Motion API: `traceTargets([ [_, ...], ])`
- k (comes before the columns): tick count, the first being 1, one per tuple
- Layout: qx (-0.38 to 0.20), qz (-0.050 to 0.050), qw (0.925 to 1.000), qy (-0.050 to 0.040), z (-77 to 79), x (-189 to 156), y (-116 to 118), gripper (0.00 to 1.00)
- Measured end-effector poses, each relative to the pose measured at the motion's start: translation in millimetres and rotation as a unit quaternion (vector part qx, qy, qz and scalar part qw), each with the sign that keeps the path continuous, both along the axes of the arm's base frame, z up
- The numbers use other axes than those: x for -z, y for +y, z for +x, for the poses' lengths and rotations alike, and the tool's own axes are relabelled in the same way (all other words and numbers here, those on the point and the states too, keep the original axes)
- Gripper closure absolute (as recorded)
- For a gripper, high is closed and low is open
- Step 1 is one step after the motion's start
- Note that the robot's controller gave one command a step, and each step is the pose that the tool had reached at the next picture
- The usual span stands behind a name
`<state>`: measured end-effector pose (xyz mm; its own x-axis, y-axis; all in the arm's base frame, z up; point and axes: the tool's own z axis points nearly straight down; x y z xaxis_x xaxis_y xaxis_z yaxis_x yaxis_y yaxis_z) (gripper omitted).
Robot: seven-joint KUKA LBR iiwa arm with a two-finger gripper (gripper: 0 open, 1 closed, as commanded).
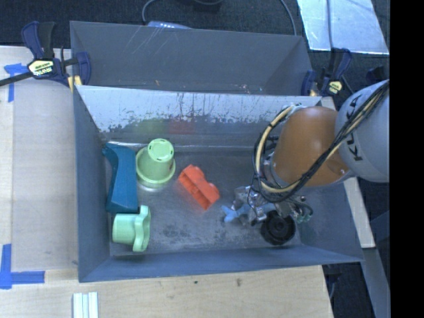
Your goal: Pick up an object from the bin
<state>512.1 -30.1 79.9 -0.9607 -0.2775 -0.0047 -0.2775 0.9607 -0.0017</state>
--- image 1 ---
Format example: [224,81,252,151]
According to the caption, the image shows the light blue toy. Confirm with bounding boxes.
[221,203,276,225]

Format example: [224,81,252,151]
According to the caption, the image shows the orange plastic block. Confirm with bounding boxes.
[178,164,221,211]

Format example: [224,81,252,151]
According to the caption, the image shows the light green plastic cup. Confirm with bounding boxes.
[134,138,177,189]

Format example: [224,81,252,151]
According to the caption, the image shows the light green plastic knob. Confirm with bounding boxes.
[111,205,152,253]

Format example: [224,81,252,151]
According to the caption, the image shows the grey metal bin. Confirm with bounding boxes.
[69,20,366,284]

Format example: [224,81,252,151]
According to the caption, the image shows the pale wood board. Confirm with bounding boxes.
[11,80,80,273]

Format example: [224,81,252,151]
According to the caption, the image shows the black cylinder on white bracket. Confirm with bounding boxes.
[260,203,297,246]

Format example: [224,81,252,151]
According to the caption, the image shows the teal plastic handle block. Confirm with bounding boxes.
[101,142,140,215]

